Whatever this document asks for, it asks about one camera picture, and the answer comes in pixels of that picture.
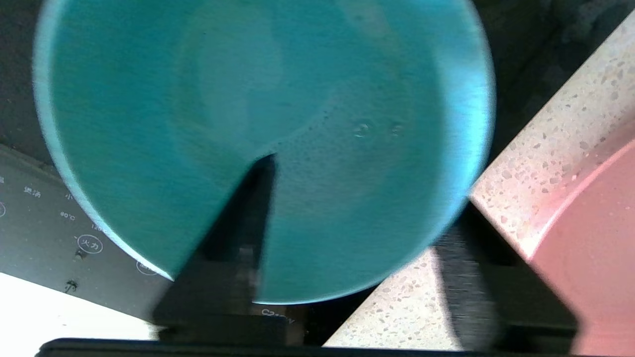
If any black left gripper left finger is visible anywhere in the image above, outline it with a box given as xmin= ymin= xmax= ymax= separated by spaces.
xmin=151 ymin=154 xmax=306 ymax=348

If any black cooktop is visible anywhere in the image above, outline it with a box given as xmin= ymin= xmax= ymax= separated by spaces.
xmin=0 ymin=0 xmax=635 ymax=345

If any teal bowl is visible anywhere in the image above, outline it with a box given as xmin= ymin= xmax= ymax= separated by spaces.
xmin=32 ymin=0 xmax=497 ymax=305

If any pink plate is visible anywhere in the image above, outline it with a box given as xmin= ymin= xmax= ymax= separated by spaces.
xmin=526 ymin=140 xmax=635 ymax=357

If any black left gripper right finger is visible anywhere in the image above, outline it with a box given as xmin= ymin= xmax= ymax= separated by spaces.
xmin=429 ymin=202 xmax=581 ymax=354

